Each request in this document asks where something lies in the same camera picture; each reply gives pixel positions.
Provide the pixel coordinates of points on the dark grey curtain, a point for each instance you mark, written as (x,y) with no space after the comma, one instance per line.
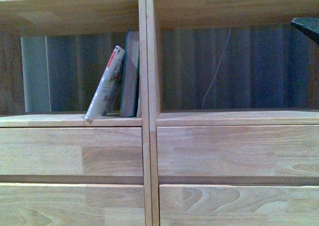
(238,68)

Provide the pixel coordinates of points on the left wooden shelf cabinet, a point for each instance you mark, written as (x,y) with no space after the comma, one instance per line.
(57,169)

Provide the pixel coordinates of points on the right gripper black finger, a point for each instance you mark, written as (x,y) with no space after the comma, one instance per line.
(309,26)

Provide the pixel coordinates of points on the right wooden shelf cabinet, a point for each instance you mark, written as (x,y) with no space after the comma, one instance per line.
(231,167)

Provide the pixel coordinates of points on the wooden shelf cabinet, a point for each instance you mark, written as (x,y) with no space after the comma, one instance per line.
(231,167)
(57,169)

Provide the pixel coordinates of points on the white red spine book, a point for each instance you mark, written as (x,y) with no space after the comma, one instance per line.
(104,98)

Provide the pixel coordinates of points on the thin beige book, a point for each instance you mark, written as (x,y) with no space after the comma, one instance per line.
(139,111)

